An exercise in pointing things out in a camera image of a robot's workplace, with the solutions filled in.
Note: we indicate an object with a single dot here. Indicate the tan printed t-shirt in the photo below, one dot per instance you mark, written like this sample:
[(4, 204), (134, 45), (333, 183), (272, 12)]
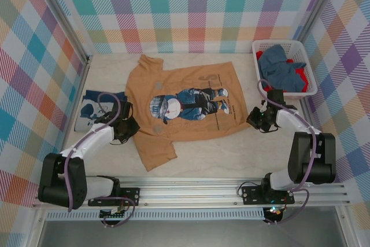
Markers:
[(185, 85)]

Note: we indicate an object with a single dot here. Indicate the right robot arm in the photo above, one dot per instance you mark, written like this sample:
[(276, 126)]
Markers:
[(318, 157)]

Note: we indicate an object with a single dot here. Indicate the navy folded t-shirt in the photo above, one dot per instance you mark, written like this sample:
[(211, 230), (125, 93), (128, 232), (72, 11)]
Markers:
[(86, 108)]

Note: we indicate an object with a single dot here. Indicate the blue-grey t-shirt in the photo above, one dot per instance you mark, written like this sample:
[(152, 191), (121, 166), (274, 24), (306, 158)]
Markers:
[(277, 67)]

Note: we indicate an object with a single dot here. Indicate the red t-shirt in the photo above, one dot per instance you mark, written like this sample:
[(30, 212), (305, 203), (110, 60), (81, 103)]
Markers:
[(300, 75)]

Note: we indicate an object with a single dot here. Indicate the white plastic basket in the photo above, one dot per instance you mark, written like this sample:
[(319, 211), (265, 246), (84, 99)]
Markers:
[(300, 48)]

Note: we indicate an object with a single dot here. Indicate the left circuit board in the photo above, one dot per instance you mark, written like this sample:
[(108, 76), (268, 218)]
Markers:
[(112, 214)]

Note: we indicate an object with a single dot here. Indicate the circuit board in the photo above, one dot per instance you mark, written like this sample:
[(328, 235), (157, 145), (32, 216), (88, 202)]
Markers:
[(274, 213), (112, 214)]

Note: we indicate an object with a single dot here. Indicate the right circuit board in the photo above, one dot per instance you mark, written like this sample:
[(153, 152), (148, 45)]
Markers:
[(274, 213)]

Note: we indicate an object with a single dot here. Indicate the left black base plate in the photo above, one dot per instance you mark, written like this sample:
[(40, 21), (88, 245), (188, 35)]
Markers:
[(131, 195)]

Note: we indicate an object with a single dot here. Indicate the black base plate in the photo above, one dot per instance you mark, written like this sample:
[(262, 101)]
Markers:
[(251, 195), (131, 195)]

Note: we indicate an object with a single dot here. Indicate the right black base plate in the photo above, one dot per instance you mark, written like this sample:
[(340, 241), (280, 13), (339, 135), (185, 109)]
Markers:
[(251, 195)]

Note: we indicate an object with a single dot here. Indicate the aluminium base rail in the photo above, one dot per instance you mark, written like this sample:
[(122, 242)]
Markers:
[(188, 192)]

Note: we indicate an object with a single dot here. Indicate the aluminium frame post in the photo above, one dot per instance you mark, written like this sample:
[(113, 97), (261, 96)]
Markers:
[(60, 18), (318, 4)]

